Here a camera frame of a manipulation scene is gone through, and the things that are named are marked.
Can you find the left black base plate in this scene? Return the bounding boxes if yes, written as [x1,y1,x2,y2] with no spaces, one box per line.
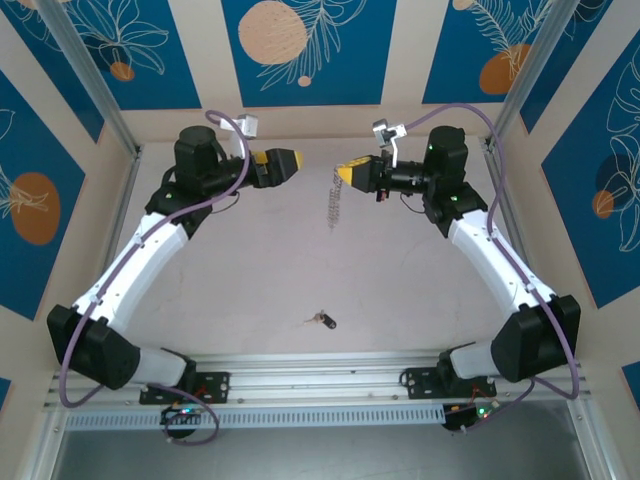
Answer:
[138,370,232,406]

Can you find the silver carabiner keyring with chain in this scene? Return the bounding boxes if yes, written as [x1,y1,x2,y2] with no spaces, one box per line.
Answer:
[326,164,352,231]

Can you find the key with black fob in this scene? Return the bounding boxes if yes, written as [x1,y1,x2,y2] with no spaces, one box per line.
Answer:
[305,309,339,331]

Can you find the long aluminium frame profile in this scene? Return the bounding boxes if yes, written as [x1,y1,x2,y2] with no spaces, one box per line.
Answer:
[480,138,617,480]

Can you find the grey metal shelf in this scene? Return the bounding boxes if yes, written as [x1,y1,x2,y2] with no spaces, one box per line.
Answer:
[49,424,591,480]

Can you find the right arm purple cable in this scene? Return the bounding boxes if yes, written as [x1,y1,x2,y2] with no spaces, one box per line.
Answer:
[405,102,582,437]

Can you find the grey slotted cable duct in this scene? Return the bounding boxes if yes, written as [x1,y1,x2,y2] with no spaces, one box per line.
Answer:
[63,404,447,431]

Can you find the aluminium corner post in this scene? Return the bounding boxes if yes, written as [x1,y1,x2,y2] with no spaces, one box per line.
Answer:
[35,0,145,161]
[489,0,569,151]

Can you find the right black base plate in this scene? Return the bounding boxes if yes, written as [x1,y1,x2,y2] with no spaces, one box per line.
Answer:
[399,367,499,400]

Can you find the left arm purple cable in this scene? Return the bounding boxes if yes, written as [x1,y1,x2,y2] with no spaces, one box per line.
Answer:
[57,108,251,447]

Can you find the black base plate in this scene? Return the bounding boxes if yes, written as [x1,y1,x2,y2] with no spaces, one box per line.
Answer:
[399,367,499,400]
[138,370,232,406]

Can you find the aluminium mounting rail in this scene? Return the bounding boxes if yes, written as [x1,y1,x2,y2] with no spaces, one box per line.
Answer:
[42,349,594,415]

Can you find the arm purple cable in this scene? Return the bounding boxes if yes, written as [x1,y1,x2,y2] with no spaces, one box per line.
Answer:
[405,102,582,437]
[57,108,251,447]

